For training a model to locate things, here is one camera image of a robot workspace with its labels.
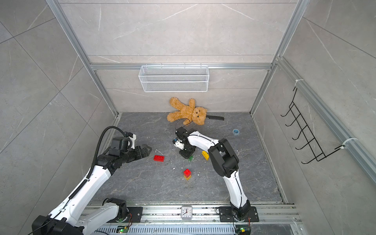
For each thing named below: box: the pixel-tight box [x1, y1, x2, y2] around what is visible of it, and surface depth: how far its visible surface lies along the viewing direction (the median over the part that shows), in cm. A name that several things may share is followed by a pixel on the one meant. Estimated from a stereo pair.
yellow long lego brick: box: [201, 150, 210, 161], surface depth 95 cm
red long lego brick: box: [153, 154, 165, 163], surface depth 95 cm
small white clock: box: [180, 205, 193, 220], surface depth 74 cm
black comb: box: [205, 115, 225, 121], surface depth 120 cm
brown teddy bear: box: [166, 96, 208, 126], surface depth 113 cm
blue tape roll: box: [232, 128, 240, 136], surface depth 109 cm
